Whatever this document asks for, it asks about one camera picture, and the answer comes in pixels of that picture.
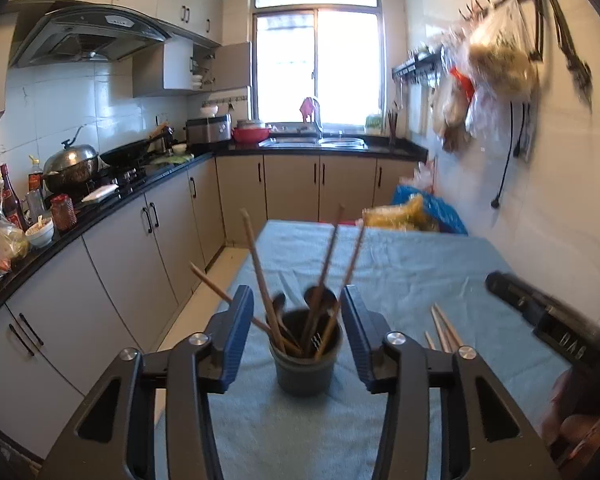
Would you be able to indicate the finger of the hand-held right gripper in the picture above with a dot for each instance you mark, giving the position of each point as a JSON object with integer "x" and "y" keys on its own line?
{"x": 515, "y": 294}

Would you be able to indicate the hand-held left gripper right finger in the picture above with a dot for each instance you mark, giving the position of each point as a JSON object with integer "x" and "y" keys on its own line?
{"x": 356, "y": 340}

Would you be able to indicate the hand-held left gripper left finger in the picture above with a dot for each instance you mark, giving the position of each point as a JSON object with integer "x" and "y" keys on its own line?
{"x": 237, "y": 340}

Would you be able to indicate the grey perforated utensil holder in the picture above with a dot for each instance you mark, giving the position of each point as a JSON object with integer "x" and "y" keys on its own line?
{"x": 305, "y": 375}

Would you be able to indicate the long wooden chopstick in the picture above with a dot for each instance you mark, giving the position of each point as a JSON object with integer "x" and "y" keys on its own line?
{"x": 260, "y": 275}
{"x": 352, "y": 260}
{"x": 330, "y": 250}
{"x": 207, "y": 280}

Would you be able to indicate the pile of wooden chopsticks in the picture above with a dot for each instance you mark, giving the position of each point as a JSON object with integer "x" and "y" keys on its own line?
{"x": 444, "y": 330}

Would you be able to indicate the person's right hand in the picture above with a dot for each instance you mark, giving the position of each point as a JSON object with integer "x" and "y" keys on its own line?
{"x": 577, "y": 430}

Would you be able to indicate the blue-grey tablecloth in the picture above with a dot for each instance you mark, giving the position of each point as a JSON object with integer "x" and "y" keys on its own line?
{"x": 405, "y": 270}

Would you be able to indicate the blue plastic bag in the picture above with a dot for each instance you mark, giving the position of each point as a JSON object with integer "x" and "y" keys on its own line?
{"x": 445, "y": 210}

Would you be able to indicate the yellow plastic bag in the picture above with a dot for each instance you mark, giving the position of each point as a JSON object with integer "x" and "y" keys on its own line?
{"x": 400, "y": 215}

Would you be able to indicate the beige lower cabinets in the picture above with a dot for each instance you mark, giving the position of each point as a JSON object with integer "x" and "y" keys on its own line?
{"x": 290, "y": 185}

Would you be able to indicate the black countertop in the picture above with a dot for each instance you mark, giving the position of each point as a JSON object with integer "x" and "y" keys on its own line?
{"x": 390, "y": 151}

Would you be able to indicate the white flat tray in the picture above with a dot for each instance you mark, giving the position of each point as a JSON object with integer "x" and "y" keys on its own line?
{"x": 100, "y": 193}

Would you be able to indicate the steel sink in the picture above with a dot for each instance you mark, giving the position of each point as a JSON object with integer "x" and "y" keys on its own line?
{"x": 312, "y": 142}

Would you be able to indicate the red basin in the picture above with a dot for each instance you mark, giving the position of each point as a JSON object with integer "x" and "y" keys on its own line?
{"x": 252, "y": 135}

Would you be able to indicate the dark chopstick cup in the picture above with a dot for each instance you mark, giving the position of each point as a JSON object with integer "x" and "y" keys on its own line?
{"x": 392, "y": 127}

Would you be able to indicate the silver rice cooker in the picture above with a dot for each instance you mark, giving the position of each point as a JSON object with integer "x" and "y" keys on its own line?
{"x": 207, "y": 130}

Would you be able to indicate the red jar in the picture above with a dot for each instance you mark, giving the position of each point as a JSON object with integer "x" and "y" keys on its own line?
{"x": 63, "y": 212}

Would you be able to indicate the black wok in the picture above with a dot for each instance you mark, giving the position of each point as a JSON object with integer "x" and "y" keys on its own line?
{"x": 130, "y": 152}

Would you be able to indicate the green container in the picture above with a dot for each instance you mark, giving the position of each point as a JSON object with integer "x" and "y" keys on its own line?
{"x": 374, "y": 122}

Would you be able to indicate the white bowl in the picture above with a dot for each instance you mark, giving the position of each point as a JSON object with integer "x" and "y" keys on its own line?
{"x": 40, "y": 234}

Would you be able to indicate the chrome faucet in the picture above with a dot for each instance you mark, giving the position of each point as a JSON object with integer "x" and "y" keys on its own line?
{"x": 319, "y": 115}

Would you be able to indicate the hanging white plastic bag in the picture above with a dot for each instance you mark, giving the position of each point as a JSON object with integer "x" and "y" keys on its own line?
{"x": 500, "y": 60}

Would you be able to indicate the pink cloth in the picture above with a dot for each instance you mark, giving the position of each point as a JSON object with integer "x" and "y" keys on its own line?
{"x": 307, "y": 109}

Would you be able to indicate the steel pot with lid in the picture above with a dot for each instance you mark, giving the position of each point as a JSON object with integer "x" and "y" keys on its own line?
{"x": 72, "y": 160}

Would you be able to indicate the yellow-capped bottle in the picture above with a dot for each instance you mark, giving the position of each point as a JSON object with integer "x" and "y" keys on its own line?
{"x": 36, "y": 190}

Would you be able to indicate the clear bags of food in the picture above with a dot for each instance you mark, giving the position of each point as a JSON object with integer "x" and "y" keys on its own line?
{"x": 0, "y": 245}

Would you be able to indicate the dark sauce bottle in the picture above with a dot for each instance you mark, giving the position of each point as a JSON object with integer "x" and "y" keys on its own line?
{"x": 11, "y": 205}

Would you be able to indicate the open grey dish cabinet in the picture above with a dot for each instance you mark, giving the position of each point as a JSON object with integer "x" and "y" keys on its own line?
{"x": 175, "y": 65}

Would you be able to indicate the kitchen window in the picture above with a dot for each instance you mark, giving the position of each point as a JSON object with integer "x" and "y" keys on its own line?
{"x": 317, "y": 60}

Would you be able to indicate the grey range hood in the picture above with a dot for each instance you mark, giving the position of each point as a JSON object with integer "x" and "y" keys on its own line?
{"x": 90, "y": 35}

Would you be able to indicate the black wall shelf rack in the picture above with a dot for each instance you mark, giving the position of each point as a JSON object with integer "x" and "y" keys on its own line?
{"x": 415, "y": 66}

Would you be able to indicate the black wall hook rack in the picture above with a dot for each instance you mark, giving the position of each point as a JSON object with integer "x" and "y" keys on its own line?
{"x": 555, "y": 5}

